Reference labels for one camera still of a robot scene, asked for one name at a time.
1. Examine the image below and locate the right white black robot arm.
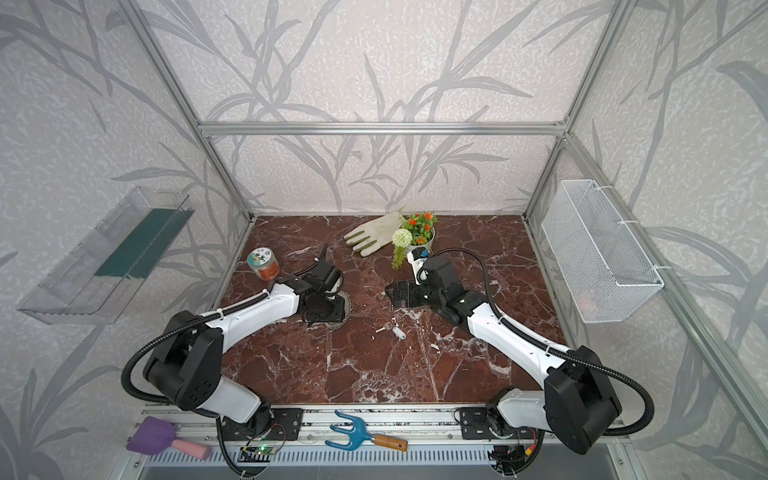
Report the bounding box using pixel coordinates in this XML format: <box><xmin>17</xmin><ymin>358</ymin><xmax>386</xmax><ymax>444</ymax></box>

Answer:
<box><xmin>385</xmin><ymin>256</ymin><xmax>622</xmax><ymax>455</ymax></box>

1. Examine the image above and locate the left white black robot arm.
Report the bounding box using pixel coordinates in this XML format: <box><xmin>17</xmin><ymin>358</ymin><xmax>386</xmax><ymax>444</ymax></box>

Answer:
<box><xmin>142</xmin><ymin>259</ymin><xmax>350</xmax><ymax>436</ymax></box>

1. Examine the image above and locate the white pot with flowers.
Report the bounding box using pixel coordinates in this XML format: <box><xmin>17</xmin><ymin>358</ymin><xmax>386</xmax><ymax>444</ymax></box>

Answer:
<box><xmin>391</xmin><ymin>211</ymin><xmax>438</xmax><ymax>270</ymax></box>

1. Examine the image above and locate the beige gardening glove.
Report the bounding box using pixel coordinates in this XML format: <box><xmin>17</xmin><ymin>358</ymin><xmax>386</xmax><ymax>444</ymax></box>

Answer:
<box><xmin>344</xmin><ymin>212</ymin><xmax>404</xmax><ymax>257</ymax></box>

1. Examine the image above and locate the left green circuit board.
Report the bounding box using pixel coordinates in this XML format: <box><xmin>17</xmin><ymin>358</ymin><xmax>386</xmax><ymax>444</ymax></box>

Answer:
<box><xmin>237</xmin><ymin>444</ymin><xmax>283</xmax><ymax>465</ymax></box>

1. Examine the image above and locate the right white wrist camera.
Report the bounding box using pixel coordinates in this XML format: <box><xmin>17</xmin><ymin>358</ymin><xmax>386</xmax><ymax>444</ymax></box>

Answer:
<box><xmin>406</xmin><ymin>246</ymin><xmax>430</xmax><ymax>285</ymax></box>

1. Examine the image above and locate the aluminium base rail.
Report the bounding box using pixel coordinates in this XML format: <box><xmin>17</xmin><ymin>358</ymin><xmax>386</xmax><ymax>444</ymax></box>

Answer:
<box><xmin>140</xmin><ymin>403</ymin><xmax>631</xmax><ymax>448</ymax></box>

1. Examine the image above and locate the blue hand rake wooden handle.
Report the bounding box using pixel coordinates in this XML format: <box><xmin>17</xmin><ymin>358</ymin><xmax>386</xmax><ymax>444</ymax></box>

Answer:
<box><xmin>324</xmin><ymin>410</ymin><xmax>409</xmax><ymax>452</ymax></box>

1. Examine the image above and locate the white wire mesh basket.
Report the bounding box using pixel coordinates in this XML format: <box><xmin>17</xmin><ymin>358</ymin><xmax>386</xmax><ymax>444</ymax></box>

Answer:
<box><xmin>542</xmin><ymin>179</ymin><xmax>664</xmax><ymax>324</ymax></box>

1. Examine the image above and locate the right circuit board with wires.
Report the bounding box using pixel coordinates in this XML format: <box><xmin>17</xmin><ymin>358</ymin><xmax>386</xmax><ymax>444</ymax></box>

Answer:
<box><xmin>488</xmin><ymin>444</ymin><xmax>539</xmax><ymax>476</ymax></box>

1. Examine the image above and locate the clear plastic wall shelf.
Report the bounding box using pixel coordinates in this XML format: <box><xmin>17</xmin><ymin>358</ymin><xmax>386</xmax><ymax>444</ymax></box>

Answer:
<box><xmin>17</xmin><ymin>187</ymin><xmax>194</xmax><ymax>325</ymax></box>

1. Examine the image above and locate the purple trowel pink handle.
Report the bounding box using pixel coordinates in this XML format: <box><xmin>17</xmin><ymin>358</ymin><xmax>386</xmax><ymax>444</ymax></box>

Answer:
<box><xmin>126</xmin><ymin>416</ymin><xmax>211</xmax><ymax>460</ymax></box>

